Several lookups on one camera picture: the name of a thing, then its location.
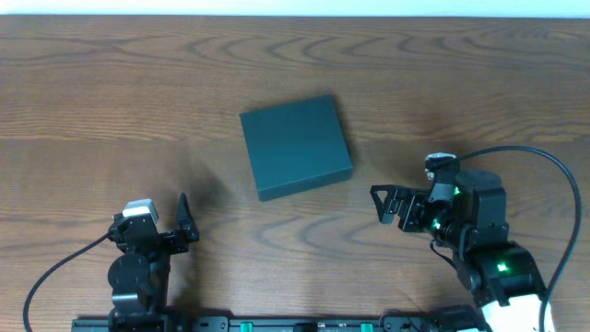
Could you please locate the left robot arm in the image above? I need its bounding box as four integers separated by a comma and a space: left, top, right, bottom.
108, 194, 199, 317

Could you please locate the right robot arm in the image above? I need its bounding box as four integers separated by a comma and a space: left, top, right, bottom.
370, 170, 553, 331

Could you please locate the dark green hinged box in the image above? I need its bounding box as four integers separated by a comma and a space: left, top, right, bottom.
240, 96, 354, 201

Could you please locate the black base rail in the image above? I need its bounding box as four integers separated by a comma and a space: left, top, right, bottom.
70, 316, 488, 332

